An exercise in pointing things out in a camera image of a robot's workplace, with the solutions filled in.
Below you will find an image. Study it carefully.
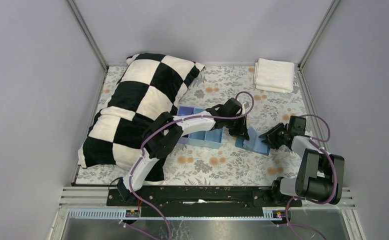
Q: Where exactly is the black white checkered pillow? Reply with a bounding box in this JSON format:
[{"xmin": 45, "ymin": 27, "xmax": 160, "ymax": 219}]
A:
[{"xmin": 77, "ymin": 53, "xmax": 205, "ymax": 170}]

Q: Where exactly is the blue three-compartment tray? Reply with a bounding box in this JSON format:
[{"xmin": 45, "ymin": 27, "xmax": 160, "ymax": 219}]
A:
[{"xmin": 177, "ymin": 106, "xmax": 224, "ymax": 149}]

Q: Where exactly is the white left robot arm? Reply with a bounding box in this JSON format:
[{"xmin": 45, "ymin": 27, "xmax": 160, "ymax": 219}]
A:
[{"xmin": 117, "ymin": 97, "xmax": 254, "ymax": 201}]

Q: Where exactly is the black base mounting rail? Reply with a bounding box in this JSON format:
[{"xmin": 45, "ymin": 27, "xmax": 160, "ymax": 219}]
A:
[{"xmin": 106, "ymin": 180, "xmax": 290, "ymax": 218}]

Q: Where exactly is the folded white towel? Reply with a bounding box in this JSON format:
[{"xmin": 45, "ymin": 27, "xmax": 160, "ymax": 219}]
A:
[{"xmin": 254, "ymin": 58, "xmax": 295, "ymax": 94}]

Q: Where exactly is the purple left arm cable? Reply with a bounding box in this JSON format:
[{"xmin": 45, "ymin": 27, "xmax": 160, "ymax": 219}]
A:
[{"xmin": 126, "ymin": 91, "xmax": 256, "ymax": 240}]

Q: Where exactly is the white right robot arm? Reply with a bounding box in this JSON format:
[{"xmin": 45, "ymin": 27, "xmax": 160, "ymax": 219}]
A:
[{"xmin": 259, "ymin": 115, "xmax": 345, "ymax": 205}]

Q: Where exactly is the teal card holder wallet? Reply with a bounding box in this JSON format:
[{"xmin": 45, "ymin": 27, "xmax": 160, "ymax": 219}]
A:
[{"xmin": 235, "ymin": 126, "xmax": 270, "ymax": 156}]

